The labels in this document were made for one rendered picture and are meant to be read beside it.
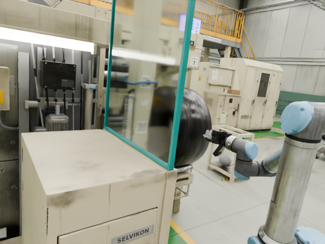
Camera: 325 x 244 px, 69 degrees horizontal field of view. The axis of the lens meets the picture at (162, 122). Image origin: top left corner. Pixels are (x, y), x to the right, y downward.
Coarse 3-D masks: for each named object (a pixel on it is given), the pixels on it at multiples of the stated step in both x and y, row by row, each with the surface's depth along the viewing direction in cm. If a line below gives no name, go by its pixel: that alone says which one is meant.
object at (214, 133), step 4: (212, 132) 145; (216, 132) 144; (220, 132) 143; (224, 132) 142; (212, 136) 146; (216, 136) 143; (220, 136) 143; (224, 136) 140; (228, 136) 138; (212, 140) 145; (216, 140) 144; (220, 140) 143; (224, 140) 138; (224, 144) 138
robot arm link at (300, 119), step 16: (288, 112) 84; (304, 112) 78; (320, 112) 78; (288, 128) 83; (304, 128) 79; (320, 128) 79; (288, 144) 85; (304, 144) 81; (288, 160) 85; (304, 160) 83; (288, 176) 86; (304, 176) 84; (272, 192) 95; (288, 192) 87; (304, 192) 87; (272, 208) 93; (288, 208) 89; (272, 224) 94; (288, 224) 90; (256, 240) 99; (272, 240) 94; (288, 240) 93
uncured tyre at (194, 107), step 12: (192, 96) 161; (192, 108) 153; (204, 108) 160; (180, 120) 149; (192, 120) 150; (204, 120) 157; (180, 132) 149; (192, 132) 150; (204, 132) 156; (180, 144) 150; (192, 144) 153; (204, 144) 160; (180, 156) 154; (192, 156) 161
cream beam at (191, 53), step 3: (189, 51) 194; (192, 51) 196; (189, 54) 195; (192, 54) 197; (195, 54) 199; (198, 54) 201; (189, 57) 195; (198, 57) 201; (189, 60) 196; (198, 60) 202; (189, 63) 197; (198, 63) 203; (189, 66) 197; (192, 66) 200; (198, 66) 204; (195, 69) 203; (198, 69) 205
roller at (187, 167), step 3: (186, 165) 177; (189, 165) 178; (177, 168) 170; (180, 168) 171; (183, 168) 173; (186, 168) 174; (189, 168) 176; (177, 171) 170; (180, 171) 172; (183, 171) 174
